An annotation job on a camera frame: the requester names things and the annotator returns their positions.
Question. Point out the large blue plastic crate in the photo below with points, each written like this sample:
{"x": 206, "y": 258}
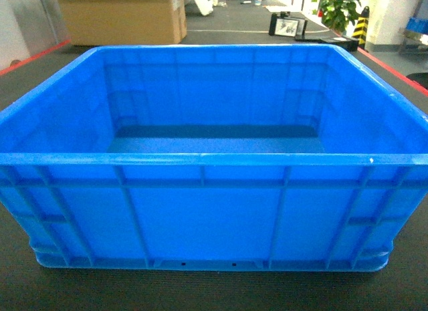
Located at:
{"x": 213, "y": 157}

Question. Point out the large cardboard box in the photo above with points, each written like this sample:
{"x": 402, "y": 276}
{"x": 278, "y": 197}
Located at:
{"x": 124, "y": 22}

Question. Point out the black framed picture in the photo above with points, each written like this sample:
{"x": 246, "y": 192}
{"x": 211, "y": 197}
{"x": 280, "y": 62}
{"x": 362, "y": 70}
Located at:
{"x": 286, "y": 26}

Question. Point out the black flat device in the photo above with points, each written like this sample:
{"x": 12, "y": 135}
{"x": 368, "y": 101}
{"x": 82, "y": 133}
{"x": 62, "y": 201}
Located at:
{"x": 348, "y": 43}

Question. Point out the yellow black striped bollard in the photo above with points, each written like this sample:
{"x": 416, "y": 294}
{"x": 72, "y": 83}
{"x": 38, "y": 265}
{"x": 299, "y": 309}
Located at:
{"x": 360, "y": 30}

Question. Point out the green potted plant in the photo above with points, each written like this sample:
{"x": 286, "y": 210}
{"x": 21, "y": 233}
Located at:
{"x": 338, "y": 14}

